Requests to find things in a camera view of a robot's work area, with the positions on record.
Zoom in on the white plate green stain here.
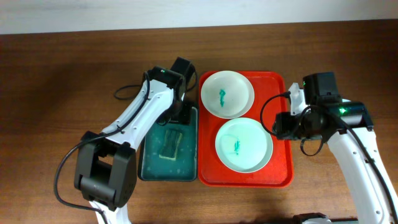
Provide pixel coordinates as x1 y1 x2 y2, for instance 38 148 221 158
200 70 255 119

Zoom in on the green yellow sponge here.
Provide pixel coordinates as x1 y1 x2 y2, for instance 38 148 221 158
159 129 183 161

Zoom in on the pale green plate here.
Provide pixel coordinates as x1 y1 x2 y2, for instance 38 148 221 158
215 118 273 174

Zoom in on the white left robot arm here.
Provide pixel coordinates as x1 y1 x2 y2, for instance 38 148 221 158
74 57 197 223

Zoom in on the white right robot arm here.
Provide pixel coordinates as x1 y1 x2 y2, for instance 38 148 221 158
271 72 397 223

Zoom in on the red plastic tray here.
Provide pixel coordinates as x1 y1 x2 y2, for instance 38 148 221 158
198 71 293 188

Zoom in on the black tray with green water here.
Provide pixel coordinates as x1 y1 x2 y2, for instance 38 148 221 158
137 102 198 182

